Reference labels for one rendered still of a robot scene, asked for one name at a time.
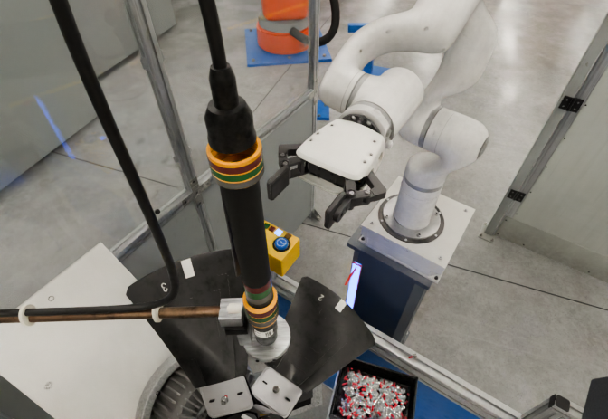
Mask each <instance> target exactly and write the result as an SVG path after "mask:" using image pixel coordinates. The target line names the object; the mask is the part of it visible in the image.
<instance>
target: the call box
mask: <svg viewBox="0 0 608 419"><path fill-rule="evenodd" d="M264 223H267V224H269V225H270V227H271V226H273V227H275V228H276V230H275V231H274V232H271V231H269V228H270V227H269V228H268V229H265V232H266V240H267V247H268V254H269V263H270V270H271V271H274V272H275V273H277V274H279V275H280V276H281V277H283V276H284V274H285V273H286V272H287V271H288V269H289V268H290V266H291V265H292V264H293V263H294V262H295V261H296V260H297V259H298V257H299V238H298V237H296V236H294V235H292V236H291V237H290V239H289V240H288V239H287V240H288V244H289V245H288V247H287V248H286V249H284V250H279V249H277V248H276V247H275V241H276V240H277V239H278V238H280V237H282V238H285V237H284V236H285V234H286V233H287V232H285V231H284V230H282V229H280V228H279V227H277V226H275V225H273V224H271V223H269V222H267V221H265V220H264ZM278 229H279V230H281V231H282V233H281V235H280V236H278V235H277V234H275V232H276V231H277V230H278ZM285 239H286V238H285Z"/></svg>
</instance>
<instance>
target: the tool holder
mask: <svg viewBox="0 0 608 419"><path fill-rule="evenodd" d="M229 303H241V304H242V305H243V302H242V298H231V299H221V303H220V308H221V309H220V311H219V317H218V320H219V322H220V325H221V327H224V332H225V334H226V335H237V338H238V340H239V344H240V346H244V348H245V350H246V352H247V353H248V355H249V356H250V357H251V358H253V359H255V360H256V361H255V362H259V361H260V362H271V361H273V362H275V361H276V359H278V358H280V357H281V356H282V355H283V354H284V353H285V352H286V351H287V349H288V347H289V345H290V328H289V325H288V323H287V322H286V320H285V319H284V318H282V317H281V316H278V317H277V324H278V329H277V333H278V336H277V338H276V340H275V342H274V343H272V344H271V345H269V346H263V345H261V344H259V343H258V342H257V340H256V337H255V335H254V333H253V330H252V324H251V323H250V322H249V321H248V320H247V318H246V314H245V311H243V314H242V311H241V313H228V311H227V306H229Z"/></svg>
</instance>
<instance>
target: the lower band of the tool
mask: <svg viewBox="0 0 608 419"><path fill-rule="evenodd" d="M272 290H273V295H274V296H273V300H272V302H271V304H270V305H269V306H268V307H266V308H264V309H254V308H252V307H251V306H249V304H248V303H247V301H246V296H245V293H244V294H243V297H242V301H243V305H244V307H245V308H246V309H247V310H248V311H249V312H252V313H255V314H262V313H265V312H268V311H269V310H271V309H272V308H273V307H274V305H275V304H276V301H277V292H276V290H275V289H274V287H273V286H272Z"/></svg>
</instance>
